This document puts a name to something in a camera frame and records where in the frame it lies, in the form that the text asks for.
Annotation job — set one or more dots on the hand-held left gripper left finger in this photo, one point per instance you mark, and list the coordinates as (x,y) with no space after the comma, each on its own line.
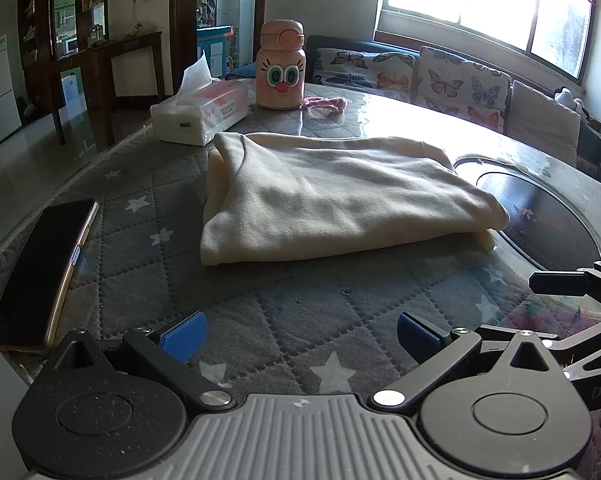
(183,337)

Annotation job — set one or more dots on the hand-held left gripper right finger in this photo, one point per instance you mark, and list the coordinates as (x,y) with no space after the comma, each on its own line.
(418,334)

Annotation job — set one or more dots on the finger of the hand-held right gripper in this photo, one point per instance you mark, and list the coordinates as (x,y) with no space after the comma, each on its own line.
(575,282)
(592,342)

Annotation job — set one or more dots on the cream knit garment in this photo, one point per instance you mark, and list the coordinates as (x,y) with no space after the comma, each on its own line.
(330,195)

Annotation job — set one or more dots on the round black table hob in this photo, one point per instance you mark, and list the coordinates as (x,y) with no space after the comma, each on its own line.
(545,215)

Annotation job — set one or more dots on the grey quilted star table cover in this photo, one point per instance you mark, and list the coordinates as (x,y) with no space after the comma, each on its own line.
(300,305)

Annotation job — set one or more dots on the dark blue sofa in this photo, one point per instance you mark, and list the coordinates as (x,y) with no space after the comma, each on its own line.
(592,145)

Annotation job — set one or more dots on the plain beige cushion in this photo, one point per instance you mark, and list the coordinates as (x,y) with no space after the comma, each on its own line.
(542,117)

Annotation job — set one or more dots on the white panda plush toy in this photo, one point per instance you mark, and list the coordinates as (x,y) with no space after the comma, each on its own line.
(569,100)

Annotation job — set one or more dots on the butterfly print cushion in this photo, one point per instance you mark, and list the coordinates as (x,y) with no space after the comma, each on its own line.
(463,87)
(365,72)

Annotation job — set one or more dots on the white tissue pack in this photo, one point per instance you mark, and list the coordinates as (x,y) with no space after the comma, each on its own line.
(200,112)

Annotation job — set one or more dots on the white floor appliance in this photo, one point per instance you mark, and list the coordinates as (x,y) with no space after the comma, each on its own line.
(70,91)

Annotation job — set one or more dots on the pink cartoon face bottle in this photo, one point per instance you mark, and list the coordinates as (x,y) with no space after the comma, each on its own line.
(282,67)

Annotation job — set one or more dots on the dark wooden side table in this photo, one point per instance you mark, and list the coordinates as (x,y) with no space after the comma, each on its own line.
(105,60)

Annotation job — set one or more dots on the dark wooden display cabinet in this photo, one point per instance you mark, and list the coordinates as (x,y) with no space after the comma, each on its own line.
(45,25)

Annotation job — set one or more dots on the black smartphone gold frame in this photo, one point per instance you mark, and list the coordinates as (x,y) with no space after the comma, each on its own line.
(40,275)

